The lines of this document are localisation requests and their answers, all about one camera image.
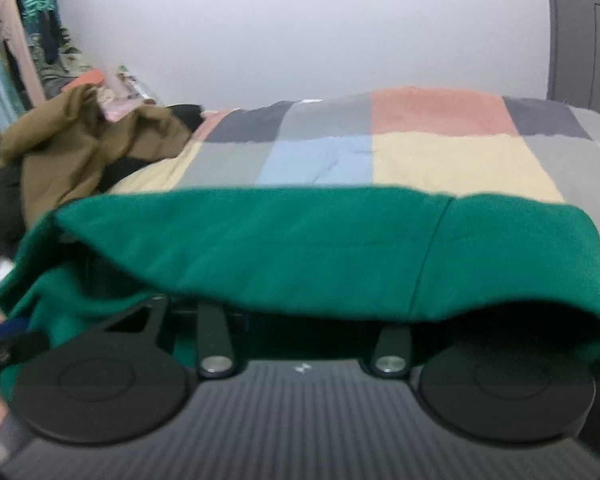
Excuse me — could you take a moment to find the checkered bed blanket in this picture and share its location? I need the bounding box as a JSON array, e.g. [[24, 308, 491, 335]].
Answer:
[[0, 86, 600, 463]]

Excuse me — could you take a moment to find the dark navy hanging garment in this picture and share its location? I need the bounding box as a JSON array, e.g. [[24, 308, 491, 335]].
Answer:
[[29, 9, 64, 67]]

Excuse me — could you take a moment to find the brown garment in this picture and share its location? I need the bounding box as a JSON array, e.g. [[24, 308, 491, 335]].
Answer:
[[0, 82, 194, 233]]

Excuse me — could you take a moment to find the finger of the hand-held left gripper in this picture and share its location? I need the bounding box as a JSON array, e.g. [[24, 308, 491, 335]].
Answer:
[[0, 316, 32, 339]]

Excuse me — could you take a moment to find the grey door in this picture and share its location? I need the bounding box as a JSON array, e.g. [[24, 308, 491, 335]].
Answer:
[[545, 0, 600, 123]]

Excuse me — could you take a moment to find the green sweatshirt with white print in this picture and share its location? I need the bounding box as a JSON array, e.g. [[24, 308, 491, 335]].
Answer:
[[0, 186, 600, 466]]

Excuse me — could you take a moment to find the black garment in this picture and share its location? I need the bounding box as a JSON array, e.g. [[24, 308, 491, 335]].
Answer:
[[0, 104, 207, 261]]

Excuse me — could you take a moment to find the camouflage patterned cloth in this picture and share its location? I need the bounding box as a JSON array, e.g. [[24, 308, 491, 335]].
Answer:
[[34, 29, 93, 98]]

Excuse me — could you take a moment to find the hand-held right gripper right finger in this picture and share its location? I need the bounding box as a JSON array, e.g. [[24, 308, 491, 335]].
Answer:
[[370, 326, 413, 379]]

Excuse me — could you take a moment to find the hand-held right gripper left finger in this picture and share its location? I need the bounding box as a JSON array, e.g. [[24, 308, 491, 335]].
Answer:
[[104, 295, 238, 381]]

